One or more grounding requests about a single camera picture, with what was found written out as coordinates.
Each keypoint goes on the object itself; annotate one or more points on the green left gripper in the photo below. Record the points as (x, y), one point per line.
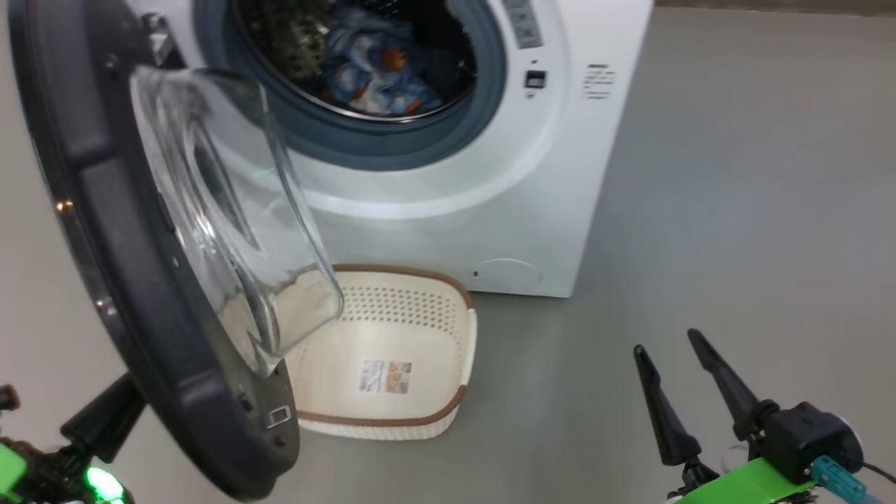
(42, 476)

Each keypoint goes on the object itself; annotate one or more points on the blue garment with orange print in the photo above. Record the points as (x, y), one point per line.
(385, 87)

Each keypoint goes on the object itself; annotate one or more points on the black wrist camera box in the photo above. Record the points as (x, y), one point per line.
(812, 434)

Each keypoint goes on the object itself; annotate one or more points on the paper label inside basket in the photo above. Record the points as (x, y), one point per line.
(385, 376)

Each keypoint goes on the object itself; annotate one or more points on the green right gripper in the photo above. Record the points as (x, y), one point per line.
(749, 483)

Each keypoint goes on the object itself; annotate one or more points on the cream perforated laundry basket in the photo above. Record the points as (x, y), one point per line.
(420, 329)

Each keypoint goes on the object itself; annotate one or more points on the stainless steel washing machine drum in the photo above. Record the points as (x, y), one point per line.
(287, 42)

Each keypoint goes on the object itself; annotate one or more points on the round black glass washer door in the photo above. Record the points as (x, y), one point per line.
(126, 245)

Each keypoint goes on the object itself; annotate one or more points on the grey warning sticker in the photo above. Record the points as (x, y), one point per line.
(523, 24)

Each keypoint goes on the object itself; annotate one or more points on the round drain filter cover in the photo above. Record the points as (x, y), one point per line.
(509, 273)

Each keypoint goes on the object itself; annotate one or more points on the white front-load washing machine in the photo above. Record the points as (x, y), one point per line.
(525, 175)

